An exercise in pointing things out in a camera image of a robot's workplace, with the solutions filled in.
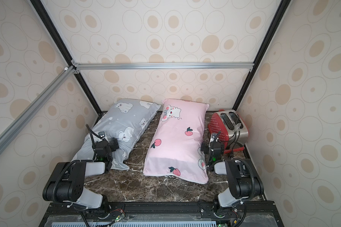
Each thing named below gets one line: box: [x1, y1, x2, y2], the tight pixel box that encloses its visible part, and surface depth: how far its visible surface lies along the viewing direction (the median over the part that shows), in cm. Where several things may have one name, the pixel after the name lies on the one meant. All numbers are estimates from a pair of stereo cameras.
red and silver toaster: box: [208, 109, 250, 154], surface depth 88 cm
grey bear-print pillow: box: [71, 100, 162, 171], surface depth 93 cm
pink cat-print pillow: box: [143, 98, 210, 184], surface depth 90 cm
